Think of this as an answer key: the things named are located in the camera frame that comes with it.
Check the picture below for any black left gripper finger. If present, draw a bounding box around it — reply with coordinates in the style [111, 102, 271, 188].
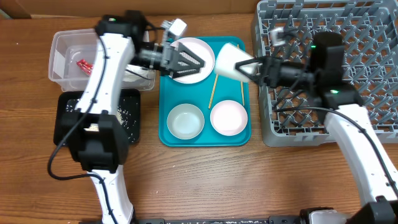
[170, 42, 205, 67]
[170, 64, 205, 78]

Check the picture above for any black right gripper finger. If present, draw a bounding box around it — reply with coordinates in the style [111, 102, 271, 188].
[235, 63, 260, 83]
[235, 56, 264, 70]

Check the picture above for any white plastic cup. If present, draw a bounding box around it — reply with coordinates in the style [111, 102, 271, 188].
[214, 43, 254, 83]

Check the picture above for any white tissue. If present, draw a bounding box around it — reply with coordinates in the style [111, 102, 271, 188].
[123, 65, 150, 82]

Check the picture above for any grey bowl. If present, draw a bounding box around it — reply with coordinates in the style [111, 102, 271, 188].
[167, 103, 205, 140]

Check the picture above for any white small bowl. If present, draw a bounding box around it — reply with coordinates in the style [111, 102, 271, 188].
[210, 100, 249, 136]

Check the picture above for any cooked white rice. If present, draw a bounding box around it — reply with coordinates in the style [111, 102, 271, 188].
[65, 98, 139, 141]

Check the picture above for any red wrapper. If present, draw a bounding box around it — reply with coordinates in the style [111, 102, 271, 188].
[76, 59, 93, 77]

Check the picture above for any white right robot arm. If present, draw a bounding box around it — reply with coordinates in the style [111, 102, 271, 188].
[233, 32, 397, 223]

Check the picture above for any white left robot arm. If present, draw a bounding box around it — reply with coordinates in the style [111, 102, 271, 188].
[58, 10, 205, 223]

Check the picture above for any grey dishwasher rack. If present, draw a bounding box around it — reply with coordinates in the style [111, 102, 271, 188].
[252, 1, 397, 147]

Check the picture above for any black waste tray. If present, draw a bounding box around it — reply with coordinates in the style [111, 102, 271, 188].
[53, 89, 141, 145]

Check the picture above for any clear plastic waste bin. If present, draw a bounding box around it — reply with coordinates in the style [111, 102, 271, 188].
[49, 29, 155, 91]

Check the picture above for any right wooden chopstick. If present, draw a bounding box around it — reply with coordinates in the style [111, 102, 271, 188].
[236, 44, 245, 106]

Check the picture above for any wooden chopstick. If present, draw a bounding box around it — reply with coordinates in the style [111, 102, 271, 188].
[208, 74, 219, 110]
[236, 44, 245, 106]

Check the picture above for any large white round plate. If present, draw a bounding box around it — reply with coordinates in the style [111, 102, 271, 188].
[171, 37, 215, 84]

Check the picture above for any left wooden chopstick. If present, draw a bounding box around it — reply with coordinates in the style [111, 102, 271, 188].
[208, 74, 219, 110]

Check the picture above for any teal plastic tray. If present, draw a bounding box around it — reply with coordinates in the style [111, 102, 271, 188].
[158, 36, 252, 147]

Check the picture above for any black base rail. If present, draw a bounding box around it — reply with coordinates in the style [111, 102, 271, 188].
[79, 207, 355, 224]

